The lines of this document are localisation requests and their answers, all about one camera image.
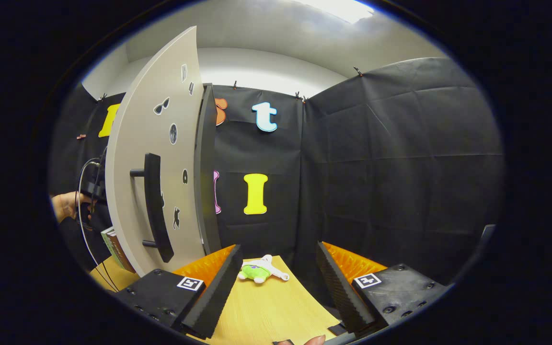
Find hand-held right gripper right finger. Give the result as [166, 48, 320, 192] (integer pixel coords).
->
[316, 241, 451, 336]

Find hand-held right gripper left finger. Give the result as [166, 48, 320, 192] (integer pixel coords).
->
[113, 244, 244, 341]

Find beige cabinet door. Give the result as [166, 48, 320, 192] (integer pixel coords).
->
[105, 26, 208, 277]

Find green and white plush toy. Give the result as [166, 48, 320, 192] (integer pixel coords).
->
[238, 254, 290, 284]

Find brown book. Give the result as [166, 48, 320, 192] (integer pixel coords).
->
[107, 230, 136, 274]

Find black backdrop cloth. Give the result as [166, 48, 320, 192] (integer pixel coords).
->
[48, 57, 504, 307]

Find long ceiling light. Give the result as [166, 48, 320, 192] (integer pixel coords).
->
[300, 0, 375, 23]

